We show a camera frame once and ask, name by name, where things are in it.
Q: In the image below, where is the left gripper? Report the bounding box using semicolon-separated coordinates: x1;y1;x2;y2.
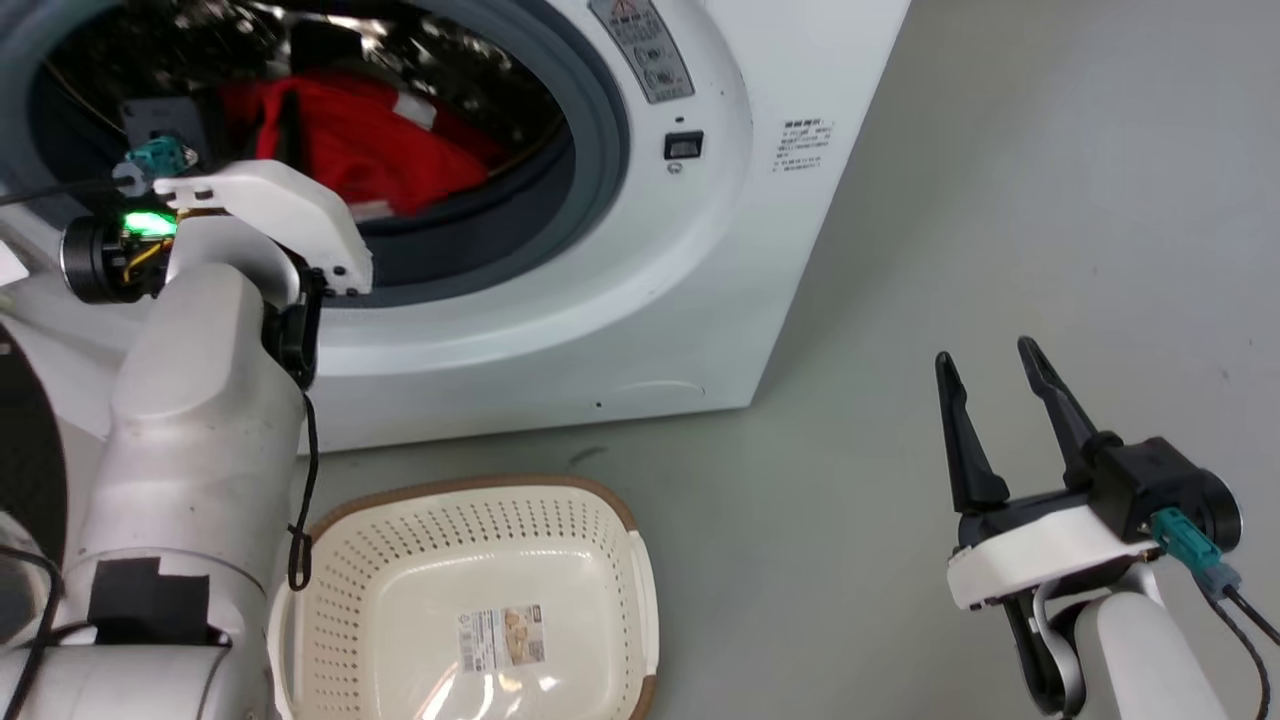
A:
59;159;374;305

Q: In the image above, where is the white front-load washing machine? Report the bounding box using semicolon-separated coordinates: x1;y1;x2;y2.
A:
0;0;913;456

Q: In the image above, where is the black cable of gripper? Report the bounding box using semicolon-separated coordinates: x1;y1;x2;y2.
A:
0;176;133;208
1208;584;1280;720

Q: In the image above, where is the cream perforated laundry basket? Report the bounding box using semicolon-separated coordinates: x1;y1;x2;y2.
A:
267;475;662;720

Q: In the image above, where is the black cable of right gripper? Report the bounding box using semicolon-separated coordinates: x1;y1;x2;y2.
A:
1208;584;1280;720

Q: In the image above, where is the grey warning label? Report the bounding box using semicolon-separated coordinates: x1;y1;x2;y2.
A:
587;0;697;106

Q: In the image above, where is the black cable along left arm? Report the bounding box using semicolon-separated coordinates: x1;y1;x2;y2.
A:
284;388;322;593

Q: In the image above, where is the printed sticker on machine side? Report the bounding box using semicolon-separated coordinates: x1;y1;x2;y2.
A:
774;114;837;175

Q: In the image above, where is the teal connector of gripper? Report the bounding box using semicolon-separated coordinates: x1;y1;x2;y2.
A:
1149;507;1243;602
127;137;199;192

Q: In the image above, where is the teal connector of right gripper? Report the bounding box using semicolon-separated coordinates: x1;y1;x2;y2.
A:
1149;507;1243;602

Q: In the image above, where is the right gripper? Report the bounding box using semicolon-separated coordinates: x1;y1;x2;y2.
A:
934;336;1244;613

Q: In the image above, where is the paper label inside basket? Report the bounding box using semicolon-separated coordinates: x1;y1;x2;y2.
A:
457;604;548;674

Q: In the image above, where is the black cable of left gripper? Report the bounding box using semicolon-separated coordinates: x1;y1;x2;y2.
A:
0;176;133;208

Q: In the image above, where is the red garment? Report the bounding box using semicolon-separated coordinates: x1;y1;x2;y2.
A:
218;72;508;220

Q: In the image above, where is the teal connector of left gripper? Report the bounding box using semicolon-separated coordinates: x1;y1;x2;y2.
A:
127;137;199;192

